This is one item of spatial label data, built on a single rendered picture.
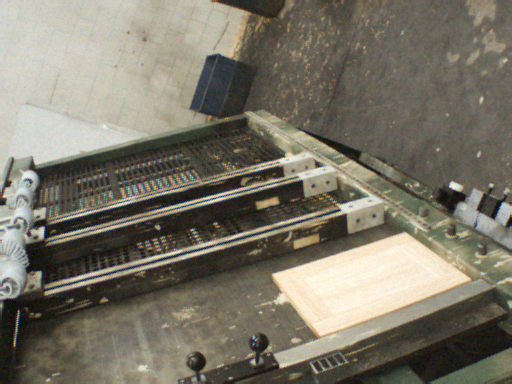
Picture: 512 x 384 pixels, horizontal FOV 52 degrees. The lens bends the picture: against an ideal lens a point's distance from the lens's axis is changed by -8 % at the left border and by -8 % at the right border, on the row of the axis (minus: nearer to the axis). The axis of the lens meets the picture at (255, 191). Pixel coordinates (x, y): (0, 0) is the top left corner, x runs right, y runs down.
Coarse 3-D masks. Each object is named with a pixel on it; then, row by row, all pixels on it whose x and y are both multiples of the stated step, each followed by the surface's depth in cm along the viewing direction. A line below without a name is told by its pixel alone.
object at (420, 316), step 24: (456, 288) 123; (480, 288) 121; (408, 312) 118; (432, 312) 117; (456, 312) 119; (336, 336) 115; (360, 336) 113; (384, 336) 114; (288, 360) 110; (312, 360) 110
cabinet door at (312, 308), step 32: (352, 256) 149; (384, 256) 147; (416, 256) 143; (288, 288) 139; (320, 288) 138; (352, 288) 135; (384, 288) 133; (416, 288) 130; (448, 288) 127; (320, 320) 124; (352, 320) 122
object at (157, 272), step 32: (288, 224) 162; (320, 224) 160; (352, 224) 164; (160, 256) 153; (192, 256) 151; (224, 256) 154; (256, 256) 157; (32, 288) 137; (64, 288) 143; (96, 288) 145; (128, 288) 148; (160, 288) 151; (32, 320) 142
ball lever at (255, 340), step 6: (252, 336) 100; (258, 336) 100; (264, 336) 100; (252, 342) 99; (258, 342) 99; (264, 342) 99; (252, 348) 99; (258, 348) 99; (264, 348) 99; (258, 354) 104; (252, 360) 108; (258, 360) 106; (252, 366) 108
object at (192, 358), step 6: (192, 354) 97; (198, 354) 97; (186, 360) 97; (192, 360) 96; (198, 360) 96; (204, 360) 97; (192, 366) 96; (198, 366) 96; (204, 366) 97; (198, 372) 101; (192, 378) 105; (198, 378) 103; (204, 378) 105
